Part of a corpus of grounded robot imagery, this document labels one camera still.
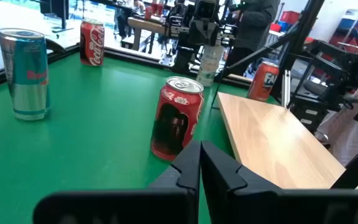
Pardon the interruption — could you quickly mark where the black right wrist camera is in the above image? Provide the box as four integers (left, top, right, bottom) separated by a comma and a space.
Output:
193, 0, 220, 19

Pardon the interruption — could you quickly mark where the black monitor stand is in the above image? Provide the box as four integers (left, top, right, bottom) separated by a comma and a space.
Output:
39, 0, 74, 34

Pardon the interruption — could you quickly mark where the red Coca-Cola can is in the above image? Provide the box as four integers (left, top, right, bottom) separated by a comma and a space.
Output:
79, 18, 106, 67
150, 76, 205, 162

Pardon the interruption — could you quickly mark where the wooden workbench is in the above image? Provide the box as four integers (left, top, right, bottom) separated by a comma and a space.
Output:
126, 16, 170, 52

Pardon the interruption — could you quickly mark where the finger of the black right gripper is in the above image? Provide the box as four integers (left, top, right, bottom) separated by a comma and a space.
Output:
189, 21, 205, 46
204, 21, 221, 46

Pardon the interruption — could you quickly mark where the red storage bin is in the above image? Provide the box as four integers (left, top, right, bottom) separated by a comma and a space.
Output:
278, 11, 301, 26

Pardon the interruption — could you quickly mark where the clear plastic bottle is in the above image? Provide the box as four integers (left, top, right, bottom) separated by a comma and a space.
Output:
196, 45, 225, 87

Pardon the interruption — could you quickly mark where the black equipment rig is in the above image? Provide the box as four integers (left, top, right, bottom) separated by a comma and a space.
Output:
290, 40, 358, 134

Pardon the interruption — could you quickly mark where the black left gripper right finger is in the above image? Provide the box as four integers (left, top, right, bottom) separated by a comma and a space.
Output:
200, 141, 358, 224

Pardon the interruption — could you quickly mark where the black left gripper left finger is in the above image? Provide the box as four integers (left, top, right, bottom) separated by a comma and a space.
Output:
32, 139, 202, 224

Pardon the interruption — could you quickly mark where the person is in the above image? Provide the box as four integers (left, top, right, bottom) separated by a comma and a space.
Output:
225, 0, 282, 74

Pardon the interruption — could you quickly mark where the red Fanta can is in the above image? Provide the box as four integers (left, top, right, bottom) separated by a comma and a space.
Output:
247, 61, 280, 103

